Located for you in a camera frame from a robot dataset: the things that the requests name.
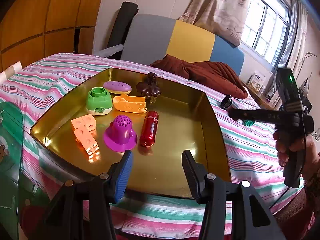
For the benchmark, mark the red capsule tube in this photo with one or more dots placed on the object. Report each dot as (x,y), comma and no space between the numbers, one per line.
(149,129)

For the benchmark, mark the dark brown grape ornament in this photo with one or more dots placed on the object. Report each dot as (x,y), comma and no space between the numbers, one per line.
(149,88)

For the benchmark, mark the beige patterned curtain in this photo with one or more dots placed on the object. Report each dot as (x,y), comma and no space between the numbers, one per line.
(225,18)

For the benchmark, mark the purple perforated funnel cup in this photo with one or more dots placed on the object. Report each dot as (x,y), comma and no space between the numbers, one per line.
(120,136)

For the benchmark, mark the purple oval soap box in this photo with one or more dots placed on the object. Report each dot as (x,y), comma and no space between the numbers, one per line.
(117,87)

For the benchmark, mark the green flanged spool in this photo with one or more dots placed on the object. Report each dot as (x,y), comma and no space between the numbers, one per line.
(247,123)

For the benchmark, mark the orange building block piece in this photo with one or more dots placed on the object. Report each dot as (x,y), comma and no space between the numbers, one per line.
(82,128)

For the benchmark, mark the black rolled mat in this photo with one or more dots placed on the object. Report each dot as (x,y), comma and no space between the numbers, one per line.
(122,23)

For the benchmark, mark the green white round dispenser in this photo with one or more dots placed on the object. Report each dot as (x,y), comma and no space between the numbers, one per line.
(99,101)

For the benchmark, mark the person's right hand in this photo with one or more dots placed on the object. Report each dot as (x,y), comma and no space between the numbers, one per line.
(311,165)

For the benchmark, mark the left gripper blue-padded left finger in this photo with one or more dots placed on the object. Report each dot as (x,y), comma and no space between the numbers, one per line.
(119,175)

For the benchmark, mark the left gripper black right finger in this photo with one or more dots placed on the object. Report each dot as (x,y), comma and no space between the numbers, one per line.
(195,175)

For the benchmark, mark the orange pig shaped piece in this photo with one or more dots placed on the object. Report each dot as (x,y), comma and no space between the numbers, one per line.
(130,104)

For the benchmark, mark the green glass side table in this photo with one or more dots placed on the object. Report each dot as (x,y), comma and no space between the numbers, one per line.
(15,186)

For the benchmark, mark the grey yellow blue headboard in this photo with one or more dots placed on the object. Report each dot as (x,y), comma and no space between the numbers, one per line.
(152,37)

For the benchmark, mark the black lid clear jar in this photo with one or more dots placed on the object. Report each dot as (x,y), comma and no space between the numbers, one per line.
(228,102)

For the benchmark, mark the white tissue box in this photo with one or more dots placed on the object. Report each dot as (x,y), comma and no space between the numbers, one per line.
(257,81)

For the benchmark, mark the dark red quilted blanket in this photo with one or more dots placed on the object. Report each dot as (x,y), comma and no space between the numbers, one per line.
(215,75)

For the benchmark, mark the striped pink green bedsheet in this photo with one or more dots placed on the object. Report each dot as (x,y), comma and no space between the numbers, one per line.
(251,151)

